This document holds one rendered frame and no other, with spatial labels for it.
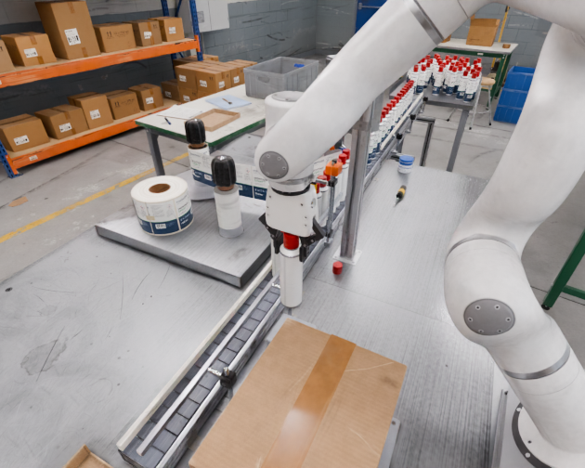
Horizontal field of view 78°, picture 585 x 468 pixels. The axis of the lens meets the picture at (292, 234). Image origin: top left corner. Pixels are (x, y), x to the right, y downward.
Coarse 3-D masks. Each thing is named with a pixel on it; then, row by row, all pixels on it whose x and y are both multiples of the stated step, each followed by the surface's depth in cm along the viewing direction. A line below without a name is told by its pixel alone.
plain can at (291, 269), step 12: (288, 240) 75; (288, 252) 76; (288, 264) 77; (300, 264) 78; (288, 276) 79; (300, 276) 81; (288, 288) 82; (300, 288) 83; (288, 300) 84; (300, 300) 86
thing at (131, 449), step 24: (336, 216) 145; (264, 288) 113; (240, 312) 105; (264, 312) 105; (216, 336) 98; (240, 336) 98; (216, 360) 92; (168, 408) 82; (192, 408) 82; (144, 432) 78; (168, 432) 78; (144, 456) 74
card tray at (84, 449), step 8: (80, 448) 76; (88, 448) 78; (72, 456) 75; (80, 456) 76; (88, 456) 78; (96, 456) 78; (72, 464) 75; (80, 464) 77; (88, 464) 77; (96, 464) 77; (104, 464) 77
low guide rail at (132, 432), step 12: (264, 276) 114; (252, 288) 108; (240, 300) 104; (228, 312) 100; (204, 348) 92; (192, 360) 88; (180, 372) 85; (168, 384) 83; (156, 396) 81; (156, 408) 80; (144, 420) 77; (132, 432) 74; (120, 444) 73
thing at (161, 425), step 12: (324, 216) 131; (276, 276) 105; (252, 312) 95; (240, 324) 91; (228, 336) 88; (216, 348) 85; (204, 372) 81; (192, 384) 78; (180, 396) 76; (168, 420) 72; (156, 432) 70; (144, 444) 68
